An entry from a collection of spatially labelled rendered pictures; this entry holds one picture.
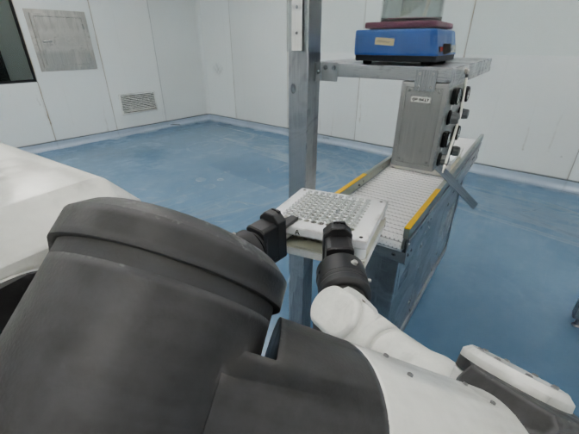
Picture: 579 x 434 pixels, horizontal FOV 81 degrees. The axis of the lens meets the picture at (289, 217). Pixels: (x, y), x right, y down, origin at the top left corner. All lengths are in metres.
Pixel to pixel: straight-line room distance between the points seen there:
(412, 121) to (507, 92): 3.34
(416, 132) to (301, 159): 0.30
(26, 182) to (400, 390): 0.24
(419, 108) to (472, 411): 0.73
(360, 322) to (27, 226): 0.36
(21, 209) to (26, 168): 0.06
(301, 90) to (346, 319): 0.62
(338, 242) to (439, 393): 0.46
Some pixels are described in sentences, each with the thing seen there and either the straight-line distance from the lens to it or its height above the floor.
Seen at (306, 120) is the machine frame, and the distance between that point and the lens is 0.92.
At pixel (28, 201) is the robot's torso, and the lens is 0.23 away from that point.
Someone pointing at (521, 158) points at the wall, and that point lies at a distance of 4.26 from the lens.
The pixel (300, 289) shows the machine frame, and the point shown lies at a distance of 1.17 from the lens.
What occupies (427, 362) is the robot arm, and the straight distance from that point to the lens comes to 0.40.
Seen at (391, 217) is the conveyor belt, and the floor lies 0.80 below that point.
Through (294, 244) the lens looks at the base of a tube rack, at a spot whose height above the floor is 0.88.
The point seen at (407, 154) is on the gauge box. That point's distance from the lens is 0.89.
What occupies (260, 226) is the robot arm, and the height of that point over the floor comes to 0.95.
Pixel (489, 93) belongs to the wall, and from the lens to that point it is 4.21.
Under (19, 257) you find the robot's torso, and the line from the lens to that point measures 0.22.
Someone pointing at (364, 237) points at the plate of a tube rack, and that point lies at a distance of 0.72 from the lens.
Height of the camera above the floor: 1.28
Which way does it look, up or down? 27 degrees down
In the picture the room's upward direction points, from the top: straight up
